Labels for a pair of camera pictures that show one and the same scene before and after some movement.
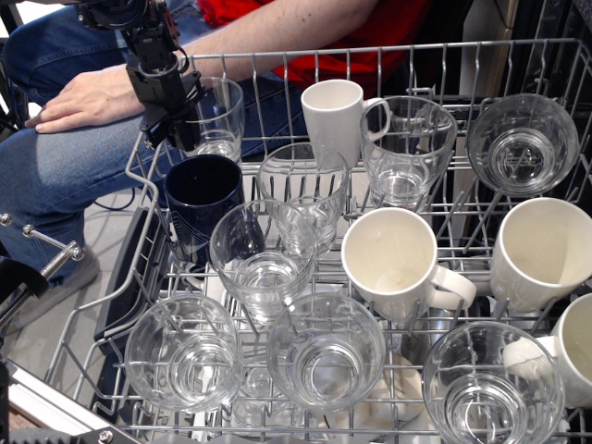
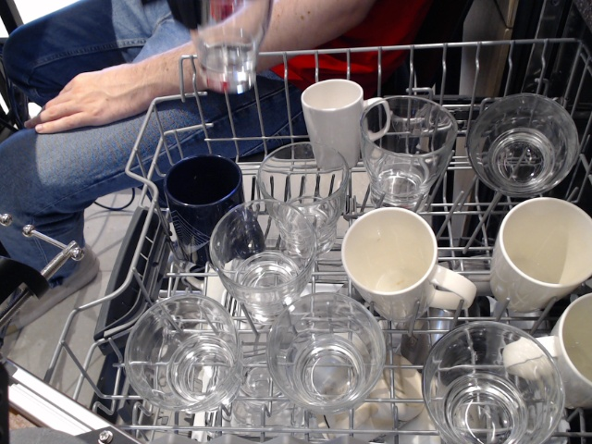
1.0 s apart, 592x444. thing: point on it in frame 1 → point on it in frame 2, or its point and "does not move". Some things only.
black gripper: (171, 99) → (187, 13)
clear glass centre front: (265, 251) does not move
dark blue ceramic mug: (198, 190) does not move
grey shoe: (55, 294) does not move
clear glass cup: (222, 119) → (228, 39)
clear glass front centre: (326, 352) does not move
